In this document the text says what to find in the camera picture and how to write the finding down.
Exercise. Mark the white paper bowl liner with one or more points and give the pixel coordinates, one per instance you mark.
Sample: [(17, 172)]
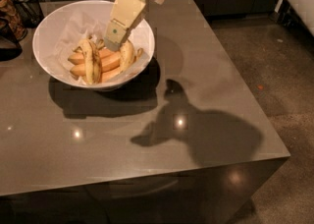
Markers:
[(70, 29)]

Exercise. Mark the white bowl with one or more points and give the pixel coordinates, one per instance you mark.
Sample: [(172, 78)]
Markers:
[(49, 34)]

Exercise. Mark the orange plantain middle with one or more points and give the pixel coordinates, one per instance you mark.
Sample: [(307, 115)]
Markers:
[(108, 63)]

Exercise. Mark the brown patterned container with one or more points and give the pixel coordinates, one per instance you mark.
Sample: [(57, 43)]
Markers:
[(9, 12)]

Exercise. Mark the black wire basket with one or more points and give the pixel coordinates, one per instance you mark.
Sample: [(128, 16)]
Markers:
[(30, 12)]

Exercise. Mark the orange plantain lower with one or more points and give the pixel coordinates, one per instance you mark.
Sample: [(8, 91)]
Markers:
[(109, 74)]

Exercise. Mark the spotted yellow banana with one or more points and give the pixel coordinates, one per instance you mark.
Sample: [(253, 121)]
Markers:
[(92, 61), (127, 55)]

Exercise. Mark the orange plantain upper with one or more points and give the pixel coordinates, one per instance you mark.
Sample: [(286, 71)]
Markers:
[(77, 58)]

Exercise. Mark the orange plantain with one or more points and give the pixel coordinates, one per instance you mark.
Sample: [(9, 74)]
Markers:
[(108, 63), (77, 58), (109, 74)]

